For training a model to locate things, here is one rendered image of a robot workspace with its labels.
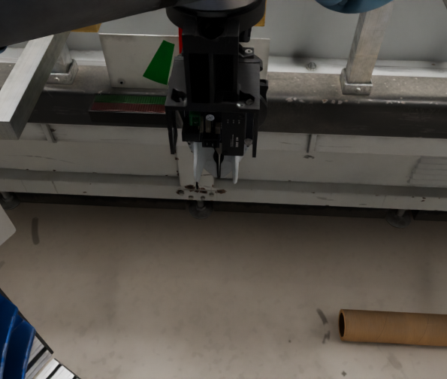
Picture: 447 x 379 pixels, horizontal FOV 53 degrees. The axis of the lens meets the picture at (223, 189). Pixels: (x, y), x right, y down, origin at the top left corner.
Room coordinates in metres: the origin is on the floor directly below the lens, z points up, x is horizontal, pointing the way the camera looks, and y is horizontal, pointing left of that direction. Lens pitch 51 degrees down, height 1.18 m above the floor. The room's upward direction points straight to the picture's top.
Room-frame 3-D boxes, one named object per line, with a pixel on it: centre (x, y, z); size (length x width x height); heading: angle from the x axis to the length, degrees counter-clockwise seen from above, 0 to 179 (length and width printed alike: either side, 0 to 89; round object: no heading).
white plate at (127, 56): (0.60, 0.06, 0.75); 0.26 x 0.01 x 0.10; 87
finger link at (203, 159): (0.30, 0.02, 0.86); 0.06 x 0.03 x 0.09; 177
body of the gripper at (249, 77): (0.30, 0.01, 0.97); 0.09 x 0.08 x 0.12; 177
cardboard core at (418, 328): (0.46, -0.46, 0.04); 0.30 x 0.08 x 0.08; 87
